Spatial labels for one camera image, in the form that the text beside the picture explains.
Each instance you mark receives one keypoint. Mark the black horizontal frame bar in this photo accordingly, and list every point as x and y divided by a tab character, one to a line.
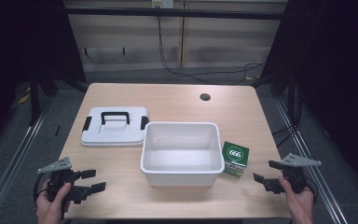
174	13

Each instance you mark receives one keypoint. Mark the small black floor object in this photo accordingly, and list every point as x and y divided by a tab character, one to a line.
57	130

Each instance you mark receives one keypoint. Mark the aluminium floor rail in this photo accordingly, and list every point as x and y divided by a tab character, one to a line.
310	149
12	161

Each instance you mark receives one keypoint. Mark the white wall power outlet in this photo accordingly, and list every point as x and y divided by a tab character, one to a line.
163	3

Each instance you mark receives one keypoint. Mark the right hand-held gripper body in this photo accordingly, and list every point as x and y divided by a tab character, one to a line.
296	177

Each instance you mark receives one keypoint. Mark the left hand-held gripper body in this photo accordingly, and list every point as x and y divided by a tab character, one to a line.
59	180

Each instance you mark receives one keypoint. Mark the black metal stand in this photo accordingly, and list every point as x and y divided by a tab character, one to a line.
34	99

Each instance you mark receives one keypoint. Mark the green cardboard box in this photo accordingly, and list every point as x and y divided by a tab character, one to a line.
235	157

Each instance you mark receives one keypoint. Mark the white plastic storage box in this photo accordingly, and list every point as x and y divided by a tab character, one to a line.
181	155

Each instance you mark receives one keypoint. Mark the yellow floor tape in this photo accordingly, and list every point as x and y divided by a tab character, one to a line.
24	99

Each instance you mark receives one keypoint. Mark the dark curtain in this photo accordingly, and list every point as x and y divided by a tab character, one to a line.
18	46
338	77

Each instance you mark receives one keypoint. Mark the person's right hand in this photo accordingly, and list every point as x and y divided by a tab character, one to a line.
301	207

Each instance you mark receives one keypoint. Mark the person's left hand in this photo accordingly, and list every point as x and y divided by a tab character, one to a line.
51	211

